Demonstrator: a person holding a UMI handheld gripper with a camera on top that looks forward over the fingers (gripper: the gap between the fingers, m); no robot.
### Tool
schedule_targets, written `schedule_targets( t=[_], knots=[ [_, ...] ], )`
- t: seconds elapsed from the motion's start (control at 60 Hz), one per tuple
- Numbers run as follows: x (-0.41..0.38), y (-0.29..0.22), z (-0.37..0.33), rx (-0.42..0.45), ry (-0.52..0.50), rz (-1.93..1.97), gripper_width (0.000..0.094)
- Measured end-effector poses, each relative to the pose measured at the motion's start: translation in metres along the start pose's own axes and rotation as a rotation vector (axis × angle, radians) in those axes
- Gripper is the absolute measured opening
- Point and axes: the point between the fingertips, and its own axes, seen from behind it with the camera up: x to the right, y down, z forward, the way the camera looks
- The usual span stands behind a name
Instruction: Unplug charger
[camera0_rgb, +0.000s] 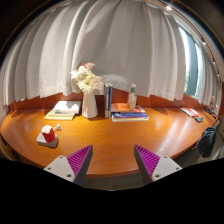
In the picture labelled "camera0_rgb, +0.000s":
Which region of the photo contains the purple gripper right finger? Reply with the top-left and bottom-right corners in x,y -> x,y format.
134,145 -> 181,185

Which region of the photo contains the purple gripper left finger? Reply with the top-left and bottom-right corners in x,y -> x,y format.
44,145 -> 93,186

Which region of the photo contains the white red charger plug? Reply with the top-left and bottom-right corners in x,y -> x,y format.
41,125 -> 55,142

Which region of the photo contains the yellow flat book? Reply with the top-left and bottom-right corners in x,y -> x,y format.
44,111 -> 74,120

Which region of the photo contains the blue flat book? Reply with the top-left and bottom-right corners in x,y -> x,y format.
112,113 -> 149,122

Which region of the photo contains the white ceramic vase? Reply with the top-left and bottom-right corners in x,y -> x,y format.
82,93 -> 98,118

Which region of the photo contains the red white booklet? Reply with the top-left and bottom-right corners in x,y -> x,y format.
182,108 -> 198,118

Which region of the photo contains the small dark object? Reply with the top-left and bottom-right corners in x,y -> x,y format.
195,117 -> 203,122

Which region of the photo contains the orange flat book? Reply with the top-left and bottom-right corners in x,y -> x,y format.
111,103 -> 145,113

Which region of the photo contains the white plastic bottle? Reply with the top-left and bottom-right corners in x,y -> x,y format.
128,84 -> 137,109

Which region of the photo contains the grey upright book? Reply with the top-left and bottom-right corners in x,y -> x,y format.
104,83 -> 109,118

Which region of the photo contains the white flower bouquet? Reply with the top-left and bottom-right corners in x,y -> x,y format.
70,62 -> 103,94

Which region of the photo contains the blue upright book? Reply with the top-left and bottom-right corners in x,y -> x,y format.
108,83 -> 113,118

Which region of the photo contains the white pleated curtain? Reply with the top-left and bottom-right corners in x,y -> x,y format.
0,0 -> 224,107

